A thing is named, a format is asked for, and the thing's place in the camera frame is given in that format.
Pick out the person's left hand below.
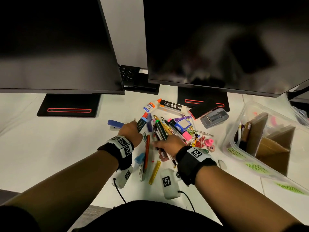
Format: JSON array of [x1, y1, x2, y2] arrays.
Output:
[[117, 121, 143, 148]]

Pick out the person's right hand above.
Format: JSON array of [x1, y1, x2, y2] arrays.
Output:
[[154, 135, 186, 162]]

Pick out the black pen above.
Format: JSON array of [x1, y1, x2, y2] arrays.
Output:
[[153, 125, 178, 168]]

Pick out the green capped black marker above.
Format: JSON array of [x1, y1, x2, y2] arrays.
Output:
[[154, 120, 168, 141]]

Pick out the person's right forearm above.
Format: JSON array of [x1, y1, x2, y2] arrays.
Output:
[[195, 165, 303, 232]]

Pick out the person's left forearm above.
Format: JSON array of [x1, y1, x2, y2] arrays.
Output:
[[0, 150, 119, 215]]

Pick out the blue stapler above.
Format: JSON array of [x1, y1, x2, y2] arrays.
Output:
[[108, 119, 125, 130]]

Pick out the orange pen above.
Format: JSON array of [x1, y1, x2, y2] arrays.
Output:
[[143, 134, 151, 174]]

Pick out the yellow pencil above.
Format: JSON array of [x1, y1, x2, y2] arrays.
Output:
[[154, 115, 173, 136]]

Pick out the black wristband with marker tags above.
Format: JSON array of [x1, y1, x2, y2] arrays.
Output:
[[175, 145, 217, 186], [98, 135, 134, 170]]

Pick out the white glue bottle orange cap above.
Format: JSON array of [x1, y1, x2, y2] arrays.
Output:
[[143, 98, 162, 113]]

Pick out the pile of coloured paper clips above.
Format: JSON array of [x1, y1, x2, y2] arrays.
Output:
[[185, 127, 214, 149]]

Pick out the black and white staples box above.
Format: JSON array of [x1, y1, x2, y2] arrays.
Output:
[[158, 100, 188, 116]]

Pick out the black keyboard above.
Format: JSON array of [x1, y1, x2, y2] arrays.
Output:
[[118, 65, 160, 95]]

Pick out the black stand base red stripe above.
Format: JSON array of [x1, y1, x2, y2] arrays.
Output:
[[37, 94, 101, 118], [177, 87, 230, 112]]

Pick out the grey tape dispenser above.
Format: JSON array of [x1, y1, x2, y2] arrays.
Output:
[[200, 108, 229, 129]]

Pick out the person's black shirt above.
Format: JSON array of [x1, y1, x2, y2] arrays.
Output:
[[0, 200, 309, 232]]

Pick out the brown marker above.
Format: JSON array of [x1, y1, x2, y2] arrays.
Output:
[[241, 122, 252, 143]]

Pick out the clear plastic storage bin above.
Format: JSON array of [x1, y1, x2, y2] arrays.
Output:
[[222, 101, 309, 196]]

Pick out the large black computer monitor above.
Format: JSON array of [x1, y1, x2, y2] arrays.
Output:
[[0, 0, 125, 95]]

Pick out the brown cardboard divider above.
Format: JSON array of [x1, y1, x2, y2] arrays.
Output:
[[246, 112, 296, 177]]

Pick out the wide black computer monitor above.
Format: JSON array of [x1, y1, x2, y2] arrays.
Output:
[[143, 0, 309, 98]]

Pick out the clear plastic bag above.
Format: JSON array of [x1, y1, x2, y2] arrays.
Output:
[[290, 105, 309, 127]]

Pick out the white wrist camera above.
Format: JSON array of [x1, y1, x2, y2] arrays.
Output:
[[112, 166, 133, 189], [160, 168, 181, 200]]

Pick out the black camera cable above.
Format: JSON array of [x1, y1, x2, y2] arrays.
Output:
[[113, 178, 127, 204], [178, 190, 195, 213]]

